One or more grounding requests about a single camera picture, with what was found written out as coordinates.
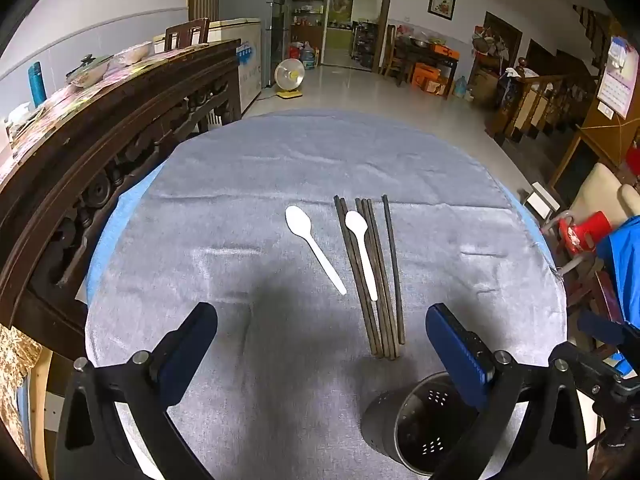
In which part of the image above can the yellow wooden cabinet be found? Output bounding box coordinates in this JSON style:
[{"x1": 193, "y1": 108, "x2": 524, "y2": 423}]
[{"x1": 549, "y1": 92, "x2": 640, "y2": 196}]

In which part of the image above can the yellow patterned cloth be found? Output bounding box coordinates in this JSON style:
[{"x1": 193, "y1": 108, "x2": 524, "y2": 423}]
[{"x1": 0, "y1": 324, "x2": 44, "y2": 431}]

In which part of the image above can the blue thermos bottle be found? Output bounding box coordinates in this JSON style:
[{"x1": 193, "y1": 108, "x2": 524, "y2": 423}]
[{"x1": 27, "y1": 61, "x2": 47, "y2": 109}]

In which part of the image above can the bundle of dark chopsticks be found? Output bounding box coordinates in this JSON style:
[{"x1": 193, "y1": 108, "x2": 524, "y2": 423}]
[{"x1": 333, "y1": 194, "x2": 406, "y2": 361}]

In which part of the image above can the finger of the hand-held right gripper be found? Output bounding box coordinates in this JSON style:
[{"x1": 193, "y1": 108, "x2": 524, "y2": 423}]
[
  {"x1": 577, "y1": 310, "x2": 632, "y2": 349},
  {"x1": 576, "y1": 373, "x2": 640, "y2": 403}
]

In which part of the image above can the carved dark wooden table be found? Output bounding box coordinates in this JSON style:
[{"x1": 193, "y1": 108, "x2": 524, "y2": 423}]
[{"x1": 0, "y1": 39, "x2": 243, "y2": 361}]

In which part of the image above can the orange cardboard box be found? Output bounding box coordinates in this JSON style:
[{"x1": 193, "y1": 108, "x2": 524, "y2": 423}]
[{"x1": 412, "y1": 62, "x2": 441, "y2": 94}]

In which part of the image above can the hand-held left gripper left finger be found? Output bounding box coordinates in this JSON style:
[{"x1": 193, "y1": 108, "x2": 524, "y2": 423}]
[{"x1": 54, "y1": 301, "x2": 219, "y2": 480}]

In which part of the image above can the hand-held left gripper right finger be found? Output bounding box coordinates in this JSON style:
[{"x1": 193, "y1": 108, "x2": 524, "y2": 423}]
[{"x1": 425, "y1": 302, "x2": 589, "y2": 480}]

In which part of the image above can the dark wooden chair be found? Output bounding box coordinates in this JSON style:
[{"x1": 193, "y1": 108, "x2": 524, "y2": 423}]
[{"x1": 164, "y1": 17, "x2": 211, "y2": 53}]

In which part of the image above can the shelf with jars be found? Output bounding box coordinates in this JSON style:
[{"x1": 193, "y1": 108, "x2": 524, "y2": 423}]
[{"x1": 287, "y1": 0, "x2": 331, "y2": 69}]

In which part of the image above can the grey tablecloth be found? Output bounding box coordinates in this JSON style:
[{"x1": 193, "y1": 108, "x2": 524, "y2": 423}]
[{"x1": 85, "y1": 108, "x2": 569, "y2": 480}]

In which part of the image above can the small white stool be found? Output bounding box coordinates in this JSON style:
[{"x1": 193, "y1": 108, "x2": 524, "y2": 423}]
[{"x1": 522, "y1": 181, "x2": 560, "y2": 221}]

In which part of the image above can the white plastic spoon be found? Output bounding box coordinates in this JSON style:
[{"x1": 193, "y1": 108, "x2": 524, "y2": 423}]
[
  {"x1": 344, "y1": 210, "x2": 380, "y2": 302},
  {"x1": 285, "y1": 205, "x2": 348, "y2": 296}
]

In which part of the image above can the blue jacket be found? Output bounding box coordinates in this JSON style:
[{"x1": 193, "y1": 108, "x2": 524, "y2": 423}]
[{"x1": 595, "y1": 214, "x2": 640, "y2": 326}]

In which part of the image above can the white chest freezer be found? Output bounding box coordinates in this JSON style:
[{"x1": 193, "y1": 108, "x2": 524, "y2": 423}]
[{"x1": 152, "y1": 17, "x2": 264, "y2": 116}]

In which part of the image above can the pale ceramic bowl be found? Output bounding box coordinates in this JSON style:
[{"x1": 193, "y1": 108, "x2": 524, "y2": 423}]
[{"x1": 112, "y1": 42, "x2": 155, "y2": 69}]

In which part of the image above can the wooden side table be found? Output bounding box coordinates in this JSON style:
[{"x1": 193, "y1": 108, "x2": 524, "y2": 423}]
[{"x1": 387, "y1": 25, "x2": 460, "y2": 99}]

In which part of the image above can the dark perforated metal utensil holder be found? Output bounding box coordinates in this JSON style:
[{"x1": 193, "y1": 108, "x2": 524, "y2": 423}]
[{"x1": 360, "y1": 370, "x2": 489, "y2": 477}]

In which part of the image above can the wall calendar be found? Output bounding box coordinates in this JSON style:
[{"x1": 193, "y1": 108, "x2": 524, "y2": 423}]
[{"x1": 596, "y1": 36, "x2": 639, "y2": 120}]

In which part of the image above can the red plastic stool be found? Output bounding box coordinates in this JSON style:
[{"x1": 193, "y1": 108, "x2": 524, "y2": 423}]
[{"x1": 557, "y1": 211, "x2": 611, "y2": 256}]

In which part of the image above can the blue table cover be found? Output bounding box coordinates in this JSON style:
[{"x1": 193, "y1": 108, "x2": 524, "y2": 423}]
[{"x1": 86, "y1": 160, "x2": 557, "y2": 311}]

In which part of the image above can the white crumpled plastic bag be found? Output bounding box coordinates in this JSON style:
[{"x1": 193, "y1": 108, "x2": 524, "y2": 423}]
[{"x1": 5, "y1": 102, "x2": 44, "y2": 134}]

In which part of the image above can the framed wall picture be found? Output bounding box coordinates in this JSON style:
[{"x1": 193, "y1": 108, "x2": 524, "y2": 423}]
[{"x1": 427, "y1": 0, "x2": 457, "y2": 22}]

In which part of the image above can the green lidded pot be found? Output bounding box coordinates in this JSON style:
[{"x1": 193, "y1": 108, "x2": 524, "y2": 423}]
[{"x1": 65, "y1": 53, "x2": 114, "y2": 87}]

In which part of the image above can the pink checked tablecloth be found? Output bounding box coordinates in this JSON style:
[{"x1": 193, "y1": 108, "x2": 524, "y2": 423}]
[{"x1": 0, "y1": 42, "x2": 211, "y2": 171}]

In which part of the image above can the cream armchair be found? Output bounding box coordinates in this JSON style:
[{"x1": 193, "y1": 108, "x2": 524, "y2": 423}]
[{"x1": 567, "y1": 162, "x2": 640, "y2": 241}]

